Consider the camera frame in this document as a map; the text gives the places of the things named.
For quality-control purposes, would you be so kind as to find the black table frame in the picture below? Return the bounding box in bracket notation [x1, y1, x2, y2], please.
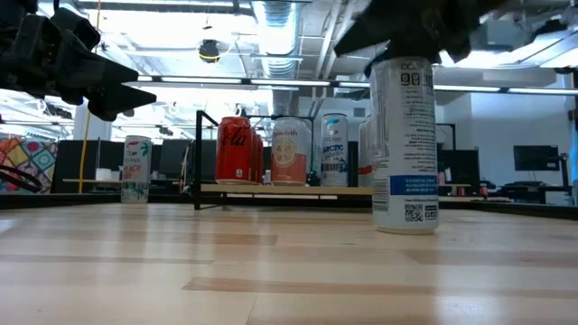
[0, 191, 198, 211]
[440, 200, 578, 221]

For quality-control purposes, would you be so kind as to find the black office partition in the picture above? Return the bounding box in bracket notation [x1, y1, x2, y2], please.
[51, 139, 126, 195]

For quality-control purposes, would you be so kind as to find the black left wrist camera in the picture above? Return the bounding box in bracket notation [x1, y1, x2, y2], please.
[50, 6, 103, 51]

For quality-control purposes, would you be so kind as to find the wide silver spiral duct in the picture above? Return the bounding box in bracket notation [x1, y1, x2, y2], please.
[250, 0, 302, 118]

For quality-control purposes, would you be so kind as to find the white column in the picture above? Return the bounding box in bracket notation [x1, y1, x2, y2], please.
[72, 107, 113, 142]

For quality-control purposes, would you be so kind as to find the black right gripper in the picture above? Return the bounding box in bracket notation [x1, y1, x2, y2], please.
[333, 0, 507, 78]

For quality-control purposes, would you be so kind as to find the black wall monitor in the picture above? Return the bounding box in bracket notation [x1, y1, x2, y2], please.
[512, 144, 560, 172]

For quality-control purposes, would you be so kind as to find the red soda can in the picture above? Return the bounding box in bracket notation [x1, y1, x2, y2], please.
[214, 116, 254, 186]

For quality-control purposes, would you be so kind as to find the white can blue band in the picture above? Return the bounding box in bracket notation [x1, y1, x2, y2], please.
[369, 56, 440, 236]

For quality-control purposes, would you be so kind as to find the black left table frame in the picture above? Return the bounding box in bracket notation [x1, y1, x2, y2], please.
[0, 191, 198, 211]

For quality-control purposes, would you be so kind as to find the black curved cable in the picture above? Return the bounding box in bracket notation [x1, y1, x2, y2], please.
[0, 162, 44, 194]

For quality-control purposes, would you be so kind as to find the black ceiling dome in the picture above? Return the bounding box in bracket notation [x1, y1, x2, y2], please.
[198, 39, 222, 64]

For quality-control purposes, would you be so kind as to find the white peach vibe can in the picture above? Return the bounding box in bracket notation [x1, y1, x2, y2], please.
[120, 135, 154, 204]

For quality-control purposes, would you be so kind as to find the colourful patterned quilt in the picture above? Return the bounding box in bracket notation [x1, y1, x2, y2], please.
[0, 136, 60, 195]

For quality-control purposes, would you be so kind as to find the yellow extension cable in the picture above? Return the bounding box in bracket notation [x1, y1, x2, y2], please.
[78, 0, 101, 195]

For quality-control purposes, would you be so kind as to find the white can black lid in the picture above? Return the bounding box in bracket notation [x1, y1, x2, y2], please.
[358, 117, 375, 188]
[320, 112, 350, 188]

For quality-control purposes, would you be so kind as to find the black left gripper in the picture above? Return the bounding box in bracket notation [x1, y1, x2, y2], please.
[0, 13, 158, 122]

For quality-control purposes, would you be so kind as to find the white box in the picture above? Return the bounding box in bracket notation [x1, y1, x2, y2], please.
[94, 167, 122, 182]

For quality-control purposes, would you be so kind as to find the black right table frame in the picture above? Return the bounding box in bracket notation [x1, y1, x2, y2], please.
[440, 200, 578, 221]

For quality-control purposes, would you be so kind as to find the pale pink can silver lid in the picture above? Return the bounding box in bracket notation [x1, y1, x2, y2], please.
[270, 116, 312, 187]

